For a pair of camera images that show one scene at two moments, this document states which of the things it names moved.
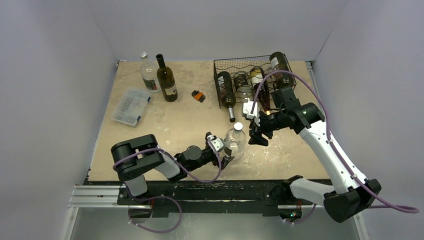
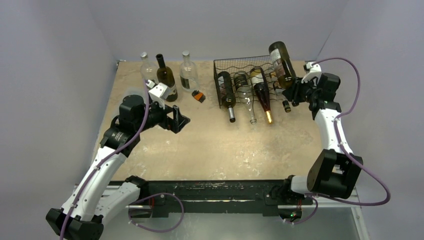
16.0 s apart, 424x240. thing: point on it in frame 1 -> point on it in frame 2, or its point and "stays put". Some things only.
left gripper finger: x=225 y=160 -> x=179 y=120
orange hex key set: x=198 y=95 stays put
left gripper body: x=213 y=158 -> x=157 y=116
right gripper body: x=259 y=127 -> x=298 y=91
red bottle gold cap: x=256 y=74 stays put
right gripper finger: x=257 y=140 -> x=296 y=100
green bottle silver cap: x=227 y=93 stays put
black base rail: x=272 y=197 stays put
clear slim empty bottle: x=242 y=86 stays put
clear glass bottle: x=236 y=140 -> x=188 y=73
